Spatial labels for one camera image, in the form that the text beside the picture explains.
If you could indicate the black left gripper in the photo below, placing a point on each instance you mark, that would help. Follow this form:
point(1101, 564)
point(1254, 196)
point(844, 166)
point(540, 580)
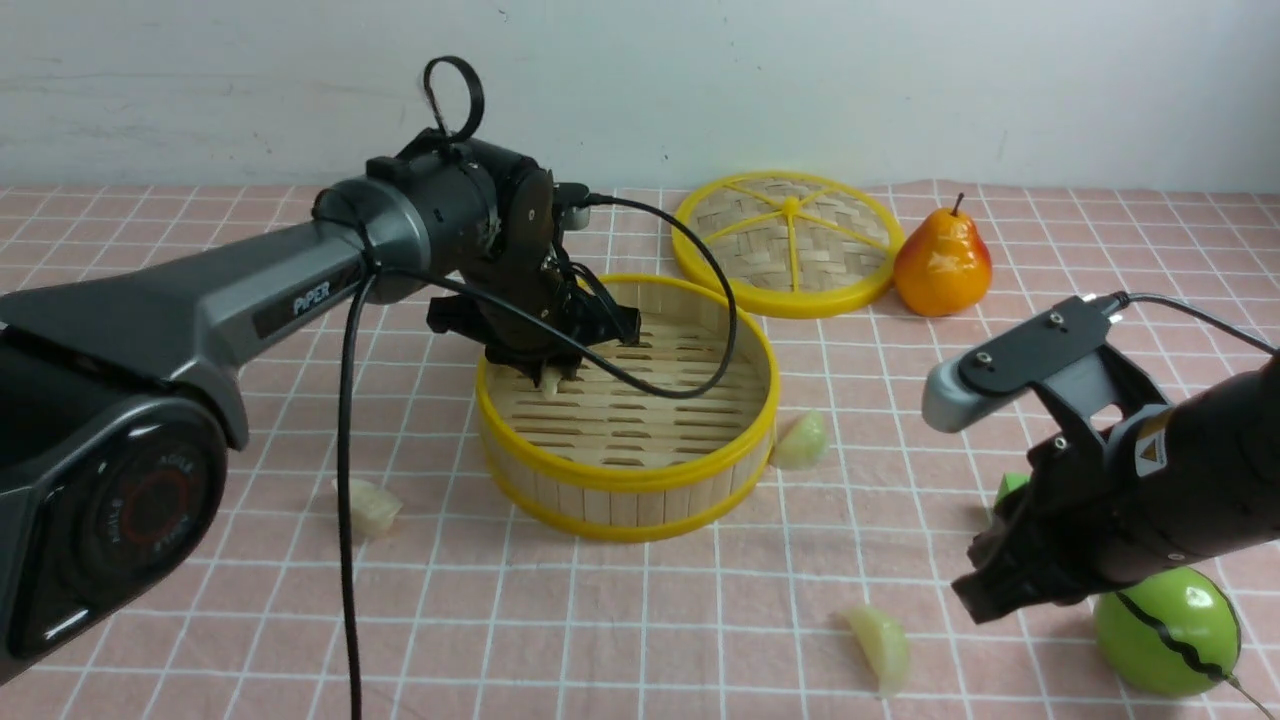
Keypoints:
point(540, 320)

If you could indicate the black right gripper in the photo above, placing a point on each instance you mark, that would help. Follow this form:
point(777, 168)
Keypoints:
point(1061, 537)

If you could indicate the white dumpling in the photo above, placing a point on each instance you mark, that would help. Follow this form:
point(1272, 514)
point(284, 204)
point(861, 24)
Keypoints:
point(372, 511)
point(551, 378)

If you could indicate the pale green dumpling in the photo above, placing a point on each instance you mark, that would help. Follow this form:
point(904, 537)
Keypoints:
point(803, 445)
point(885, 646)

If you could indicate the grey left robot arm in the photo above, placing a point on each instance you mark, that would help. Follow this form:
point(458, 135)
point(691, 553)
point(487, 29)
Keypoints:
point(121, 399)

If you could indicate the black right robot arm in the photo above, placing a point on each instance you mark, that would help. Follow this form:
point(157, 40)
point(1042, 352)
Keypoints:
point(1206, 472)

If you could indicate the bamboo steamer tray yellow rim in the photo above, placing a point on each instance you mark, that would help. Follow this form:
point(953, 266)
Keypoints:
point(605, 461)

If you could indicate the woven steamer lid yellow rim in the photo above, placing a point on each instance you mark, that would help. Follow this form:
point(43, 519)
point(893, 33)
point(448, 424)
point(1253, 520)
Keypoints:
point(794, 246)

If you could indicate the green foam cube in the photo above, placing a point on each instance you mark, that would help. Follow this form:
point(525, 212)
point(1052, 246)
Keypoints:
point(1010, 483)

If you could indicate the green toy watermelon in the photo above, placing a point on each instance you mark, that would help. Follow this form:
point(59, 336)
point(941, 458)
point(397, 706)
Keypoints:
point(1176, 635)

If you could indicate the pink checkered tablecloth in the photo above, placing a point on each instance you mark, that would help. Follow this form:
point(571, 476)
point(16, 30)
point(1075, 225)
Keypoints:
point(471, 610)

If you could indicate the orange yellow toy pear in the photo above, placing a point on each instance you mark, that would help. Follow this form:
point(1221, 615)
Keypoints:
point(944, 266)

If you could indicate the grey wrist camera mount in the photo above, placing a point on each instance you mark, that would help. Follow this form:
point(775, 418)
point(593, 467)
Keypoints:
point(1062, 356)

